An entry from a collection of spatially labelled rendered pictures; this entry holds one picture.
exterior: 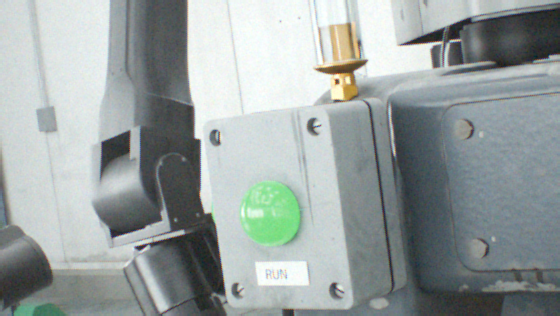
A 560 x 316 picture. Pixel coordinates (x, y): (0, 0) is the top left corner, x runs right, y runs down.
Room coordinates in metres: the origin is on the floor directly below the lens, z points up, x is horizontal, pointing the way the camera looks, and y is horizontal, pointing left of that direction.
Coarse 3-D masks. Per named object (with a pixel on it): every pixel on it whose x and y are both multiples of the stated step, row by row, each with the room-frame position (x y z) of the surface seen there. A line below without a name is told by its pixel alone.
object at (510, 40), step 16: (528, 16) 0.61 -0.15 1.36; (544, 16) 0.60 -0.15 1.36; (464, 32) 0.64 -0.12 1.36; (480, 32) 0.62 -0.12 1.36; (496, 32) 0.61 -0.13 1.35; (512, 32) 0.61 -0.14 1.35; (528, 32) 0.60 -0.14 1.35; (544, 32) 0.60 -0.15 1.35; (464, 48) 0.64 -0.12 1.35; (480, 48) 0.62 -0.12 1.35; (496, 48) 0.62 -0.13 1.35; (512, 48) 0.61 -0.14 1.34; (528, 48) 0.61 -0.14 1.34; (544, 48) 0.60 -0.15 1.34; (464, 64) 0.65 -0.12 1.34
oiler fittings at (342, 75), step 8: (328, 64) 0.58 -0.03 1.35; (336, 64) 0.57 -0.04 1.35; (344, 64) 0.57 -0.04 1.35; (352, 64) 0.58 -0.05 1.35; (360, 64) 0.58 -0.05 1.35; (320, 72) 0.59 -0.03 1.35; (328, 72) 0.58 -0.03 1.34; (336, 72) 0.58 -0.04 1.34; (344, 72) 0.58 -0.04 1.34; (352, 72) 0.59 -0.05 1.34; (336, 80) 0.59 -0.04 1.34; (344, 80) 0.59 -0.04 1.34; (352, 80) 0.58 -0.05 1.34; (336, 88) 0.58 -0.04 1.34; (344, 88) 0.58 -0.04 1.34; (352, 88) 0.58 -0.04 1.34; (336, 96) 0.58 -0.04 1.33; (344, 96) 0.58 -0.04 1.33; (352, 96) 0.58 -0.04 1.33
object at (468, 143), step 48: (384, 96) 0.57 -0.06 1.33; (432, 96) 0.52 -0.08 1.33; (480, 96) 0.50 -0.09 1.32; (528, 96) 0.49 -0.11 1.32; (432, 144) 0.52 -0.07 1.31; (480, 144) 0.50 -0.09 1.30; (528, 144) 0.49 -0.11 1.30; (432, 192) 0.52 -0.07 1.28; (480, 192) 0.50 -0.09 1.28; (528, 192) 0.49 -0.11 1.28; (432, 240) 0.53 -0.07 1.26; (480, 240) 0.50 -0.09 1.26; (528, 240) 0.49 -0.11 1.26; (432, 288) 0.53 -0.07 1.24; (480, 288) 0.51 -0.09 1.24; (528, 288) 0.50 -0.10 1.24
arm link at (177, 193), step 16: (160, 160) 0.83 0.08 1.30; (176, 160) 0.84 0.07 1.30; (160, 176) 0.82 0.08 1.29; (176, 176) 0.83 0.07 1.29; (192, 176) 0.85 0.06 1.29; (160, 192) 0.82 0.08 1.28; (176, 192) 0.83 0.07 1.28; (192, 192) 0.84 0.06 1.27; (160, 208) 0.82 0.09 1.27; (176, 208) 0.83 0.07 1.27; (192, 208) 0.84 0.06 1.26; (160, 224) 0.83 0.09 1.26; (176, 224) 0.82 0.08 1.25; (192, 224) 0.83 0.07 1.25; (208, 224) 0.88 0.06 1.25; (112, 240) 0.87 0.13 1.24; (128, 240) 0.86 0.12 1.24; (224, 288) 0.87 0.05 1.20
